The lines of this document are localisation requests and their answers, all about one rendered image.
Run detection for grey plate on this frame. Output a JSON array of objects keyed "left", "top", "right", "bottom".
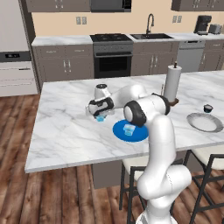
[{"left": 186, "top": 112, "right": 224, "bottom": 134}]

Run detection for brown paper towel holder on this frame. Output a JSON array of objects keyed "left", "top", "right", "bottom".
[{"left": 161, "top": 60, "right": 180, "bottom": 108}]

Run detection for grey wall cupboards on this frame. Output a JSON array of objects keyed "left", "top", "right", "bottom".
[
  {"left": 25, "top": 0, "right": 92, "bottom": 13},
  {"left": 171, "top": 0, "right": 224, "bottom": 12}
]

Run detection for grey kitchen island base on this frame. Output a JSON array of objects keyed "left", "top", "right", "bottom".
[{"left": 90, "top": 150, "right": 205, "bottom": 190}]

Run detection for dark sink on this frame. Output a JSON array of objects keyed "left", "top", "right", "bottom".
[{"left": 129, "top": 33, "right": 175, "bottom": 40}]

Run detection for black stool with cream seat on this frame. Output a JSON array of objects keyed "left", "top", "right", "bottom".
[
  {"left": 118, "top": 155, "right": 185, "bottom": 224},
  {"left": 183, "top": 144, "right": 224, "bottom": 224}
]

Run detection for white paper towel roll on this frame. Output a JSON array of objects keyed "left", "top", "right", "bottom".
[{"left": 163, "top": 65, "right": 183, "bottom": 102}]

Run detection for black coffee machine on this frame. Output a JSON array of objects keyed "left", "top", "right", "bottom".
[{"left": 193, "top": 15, "right": 213, "bottom": 36}]

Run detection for grey base cupboards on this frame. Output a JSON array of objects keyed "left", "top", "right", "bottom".
[
  {"left": 199, "top": 38, "right": 224, "bottom": 73},
  {"left": 32, "top": 43, "right": 95, "bottom": 85},
  {"left": 130, "top": 41, "right": 180, "bottom": 77}
]

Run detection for black tap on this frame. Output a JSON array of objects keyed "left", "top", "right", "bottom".
[{"left": 145, "top": 13, "right": 156, "bottom": 35}]

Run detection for dark microwave oven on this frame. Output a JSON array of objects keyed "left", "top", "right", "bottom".
[{"left": 89, "top": 0, "right": 132, "bottom": 13}]

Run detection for black and grey oven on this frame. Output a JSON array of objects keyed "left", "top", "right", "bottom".
[{"left": 89, "top": 33, "right": 135, "bottom": 80}]

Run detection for dark yogurt container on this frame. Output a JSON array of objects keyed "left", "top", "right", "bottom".
[{"left": 203, "top": 103, "right": 214, "bottom": 114}]

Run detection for blue plate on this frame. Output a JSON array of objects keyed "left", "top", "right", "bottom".
[{"left": 112, "top": 118, "right": 150, "bottom": 144}]

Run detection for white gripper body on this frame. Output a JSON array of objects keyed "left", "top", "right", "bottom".
[{"left": 85, "top": 104, "right": 115, "bottom": 119}]

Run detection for silver toaster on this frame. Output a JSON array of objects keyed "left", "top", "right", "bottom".
[{"left": 208, "top": 24, "right": 223, "bottom": 35}]

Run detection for white fridge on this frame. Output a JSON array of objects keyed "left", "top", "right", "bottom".
[{"left": 0, "top": 0, "right": 39, "bottom": 98}]

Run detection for silver dishwasher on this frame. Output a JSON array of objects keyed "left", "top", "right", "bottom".
[{"left": 176, "top": 39, "right": 207, "bottom": 74}]

